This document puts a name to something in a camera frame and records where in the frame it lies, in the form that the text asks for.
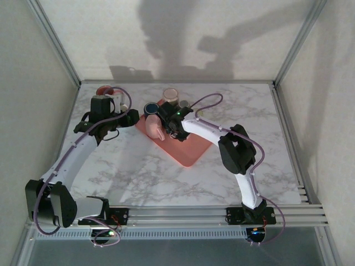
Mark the silver chrome mug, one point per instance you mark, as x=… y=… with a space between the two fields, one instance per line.
x=184 y=104

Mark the dark pink printed mug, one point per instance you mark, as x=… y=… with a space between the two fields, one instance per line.
x=104 y=90

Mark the pale pink mug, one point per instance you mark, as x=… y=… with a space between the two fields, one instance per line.
x=154 y=126

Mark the pink mug with navy inside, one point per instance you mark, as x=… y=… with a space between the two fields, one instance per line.
x=169 y=94

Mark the navy blue mug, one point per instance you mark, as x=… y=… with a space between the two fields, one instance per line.
x=152 y=109

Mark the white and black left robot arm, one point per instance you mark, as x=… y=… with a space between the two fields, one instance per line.
x=75 y=158

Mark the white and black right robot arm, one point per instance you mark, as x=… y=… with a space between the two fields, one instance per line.
x=202 y=130

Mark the pink plastic tray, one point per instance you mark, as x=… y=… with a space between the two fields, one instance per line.
x=188 y=151

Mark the aluminium side rails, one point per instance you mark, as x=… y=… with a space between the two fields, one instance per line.
x=289 y=138

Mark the black controller board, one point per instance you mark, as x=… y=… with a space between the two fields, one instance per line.
x=256 y=235
x=101 y=234

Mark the aluminium frame post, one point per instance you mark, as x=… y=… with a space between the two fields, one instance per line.
x=57 y=44
x=298 y=41

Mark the wide slotted aluminium rail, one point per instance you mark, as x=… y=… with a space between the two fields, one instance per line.
x=177 y=216

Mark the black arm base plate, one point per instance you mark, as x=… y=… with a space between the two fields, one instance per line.
x=122 y=214
x=234 y=216

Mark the aluminium frame leg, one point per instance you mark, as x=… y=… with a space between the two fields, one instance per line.
x=23 y=246
x=329 y=246

